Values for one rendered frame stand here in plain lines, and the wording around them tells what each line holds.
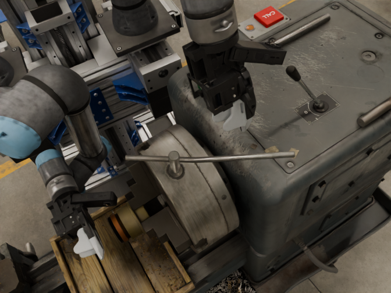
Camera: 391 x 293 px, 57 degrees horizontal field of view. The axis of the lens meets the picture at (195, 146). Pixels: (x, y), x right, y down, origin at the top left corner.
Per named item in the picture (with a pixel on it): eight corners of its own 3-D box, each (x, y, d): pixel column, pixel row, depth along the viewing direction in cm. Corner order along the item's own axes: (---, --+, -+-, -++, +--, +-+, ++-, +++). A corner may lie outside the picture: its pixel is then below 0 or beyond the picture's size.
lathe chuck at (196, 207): (167, 158, 115) (157, 108, 86) (224, 243, 104) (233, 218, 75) (143, 172, 113) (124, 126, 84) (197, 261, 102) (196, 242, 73)
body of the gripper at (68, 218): (70, 247, 93) (54, 211, 99) (100, 229, 95) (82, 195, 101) (57, 238, 87) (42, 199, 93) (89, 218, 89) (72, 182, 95)
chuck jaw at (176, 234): (178, 197, 90) (203, 235, 83) (182, 207, 94) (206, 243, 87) (139, 221, 88) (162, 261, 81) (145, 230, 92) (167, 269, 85)
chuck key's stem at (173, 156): (171, 179, 82) (167, 160, 72) (171, 170, 83) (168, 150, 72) (180, 179, 82) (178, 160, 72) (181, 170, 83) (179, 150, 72)
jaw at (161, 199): (178, 203, 97) (175, 204, 108) (169, 186, 97) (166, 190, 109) (142, 225, 94) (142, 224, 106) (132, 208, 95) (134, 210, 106)
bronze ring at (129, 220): (134, 189, 91) (101, 208, 89) (151, 218, 86) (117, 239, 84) (142, 204, 98) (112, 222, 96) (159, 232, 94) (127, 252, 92)
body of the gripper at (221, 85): (194, 100, 65) (175, 40, 57) (233, 78, 67) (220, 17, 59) (216, 120, 60) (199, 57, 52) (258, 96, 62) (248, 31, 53)
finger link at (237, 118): (222, 142, 69) (212, 104, 63) (248, 127, 70) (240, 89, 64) (231, 150, 67) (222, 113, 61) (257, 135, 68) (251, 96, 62)
